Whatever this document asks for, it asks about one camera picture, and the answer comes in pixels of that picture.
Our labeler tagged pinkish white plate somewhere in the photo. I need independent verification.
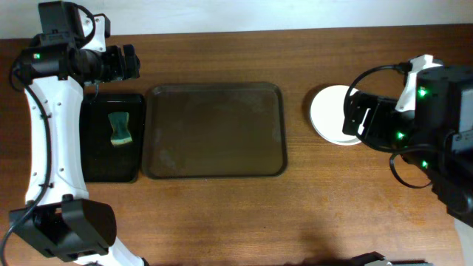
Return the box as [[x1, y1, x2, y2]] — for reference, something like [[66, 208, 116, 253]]
[[321, 134, 361, 146]]

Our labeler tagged cream white plate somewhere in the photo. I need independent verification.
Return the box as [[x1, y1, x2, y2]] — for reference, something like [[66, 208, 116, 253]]
[[309, 85, 349, 136]]

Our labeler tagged green yellow sponge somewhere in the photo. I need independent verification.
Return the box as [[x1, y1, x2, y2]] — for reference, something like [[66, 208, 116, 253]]
[[108, 112, 133, 147]]

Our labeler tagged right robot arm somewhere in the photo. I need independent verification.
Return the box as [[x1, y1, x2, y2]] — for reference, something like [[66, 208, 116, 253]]
[[342, 55, 472, 265]]

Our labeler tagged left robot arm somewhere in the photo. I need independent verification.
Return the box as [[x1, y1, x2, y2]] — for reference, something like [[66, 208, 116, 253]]
[[7, 1, 146, 266]]

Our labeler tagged small black tray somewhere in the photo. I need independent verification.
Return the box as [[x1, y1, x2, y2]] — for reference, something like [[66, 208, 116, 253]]
[[80, 94, 146, 183]]

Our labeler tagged large brown tray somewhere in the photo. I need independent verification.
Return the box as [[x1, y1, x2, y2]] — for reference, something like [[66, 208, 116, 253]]
[[141, 82, 288, 180]]

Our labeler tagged dark object at table edge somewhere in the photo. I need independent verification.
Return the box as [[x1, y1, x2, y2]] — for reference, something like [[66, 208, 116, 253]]
[[349, 252, 433, 266]]

